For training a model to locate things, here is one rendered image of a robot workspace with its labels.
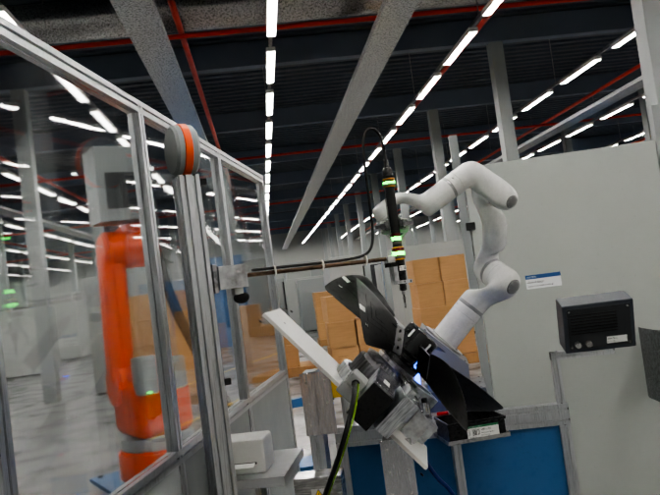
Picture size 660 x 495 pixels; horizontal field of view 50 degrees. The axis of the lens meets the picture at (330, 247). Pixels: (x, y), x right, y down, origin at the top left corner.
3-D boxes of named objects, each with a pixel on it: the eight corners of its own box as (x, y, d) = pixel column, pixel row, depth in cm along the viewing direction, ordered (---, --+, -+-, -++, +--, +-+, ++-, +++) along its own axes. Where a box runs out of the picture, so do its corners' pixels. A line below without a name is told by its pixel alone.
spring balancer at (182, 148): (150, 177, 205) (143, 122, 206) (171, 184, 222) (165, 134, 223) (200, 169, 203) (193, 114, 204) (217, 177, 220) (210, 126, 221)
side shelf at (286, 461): (209, 493, 221) (208, 483, 221) (239, 462, 256) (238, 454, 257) (285, 485, 218) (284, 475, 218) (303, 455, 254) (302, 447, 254)
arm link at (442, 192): (433, 161, 270) (370, 208, 267) (460, 193, 269) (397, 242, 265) (429, 167, 279) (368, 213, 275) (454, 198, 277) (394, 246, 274)
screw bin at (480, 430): (450, 445, 250) (447, 424, 250) (436, 435, 266) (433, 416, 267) (508, 435, 253) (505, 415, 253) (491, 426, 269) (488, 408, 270)
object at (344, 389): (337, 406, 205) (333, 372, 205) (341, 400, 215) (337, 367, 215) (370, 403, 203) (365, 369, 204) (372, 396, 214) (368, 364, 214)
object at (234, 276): (216, 293, 210) (213, 264, 210) (209, 294, 216) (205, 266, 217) (248, 289, 215) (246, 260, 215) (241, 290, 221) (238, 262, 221)
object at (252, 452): (212, 481, 223) (208, 446, 224) (226, 467, 239) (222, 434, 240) (265, 475, 221) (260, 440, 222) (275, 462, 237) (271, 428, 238)
